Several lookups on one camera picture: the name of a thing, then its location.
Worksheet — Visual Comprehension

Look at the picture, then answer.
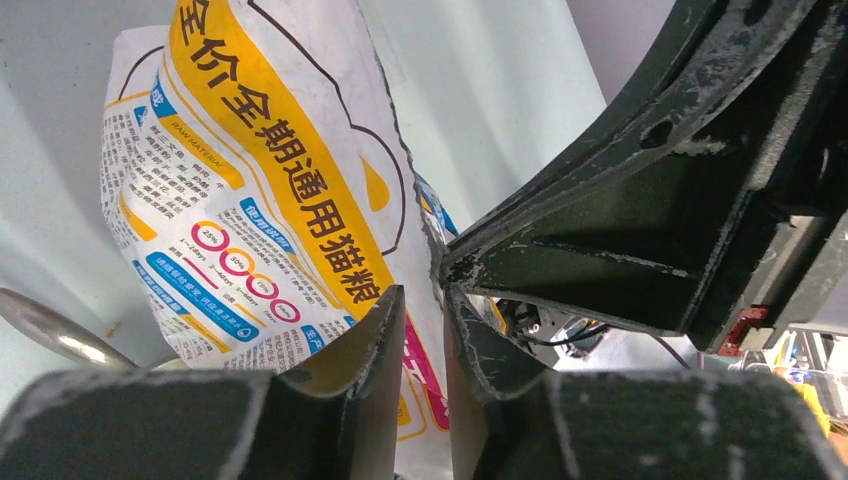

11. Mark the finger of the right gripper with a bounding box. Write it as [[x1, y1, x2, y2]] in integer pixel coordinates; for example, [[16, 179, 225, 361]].
[[440, 1, 847, 352]]

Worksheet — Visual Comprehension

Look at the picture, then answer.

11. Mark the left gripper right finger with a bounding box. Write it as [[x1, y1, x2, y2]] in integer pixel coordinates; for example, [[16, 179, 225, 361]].
[[444, 289, 847, 479]]

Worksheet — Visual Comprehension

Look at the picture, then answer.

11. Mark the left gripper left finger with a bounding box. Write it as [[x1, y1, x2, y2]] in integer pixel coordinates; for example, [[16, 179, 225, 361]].
[[1, 285, 405, 479]]

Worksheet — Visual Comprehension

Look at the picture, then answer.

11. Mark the cat food bag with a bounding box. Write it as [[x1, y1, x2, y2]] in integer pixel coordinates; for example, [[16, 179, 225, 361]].
[[100, 1, 452, 479]]

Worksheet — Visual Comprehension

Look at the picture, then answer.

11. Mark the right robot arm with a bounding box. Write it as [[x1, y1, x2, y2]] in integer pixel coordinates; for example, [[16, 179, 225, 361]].
[[441, 1, 847, 363]]

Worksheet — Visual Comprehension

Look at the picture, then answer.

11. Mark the metal food scoop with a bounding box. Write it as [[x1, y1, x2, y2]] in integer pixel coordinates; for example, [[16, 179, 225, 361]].
[[1, 288, 188, 371]]

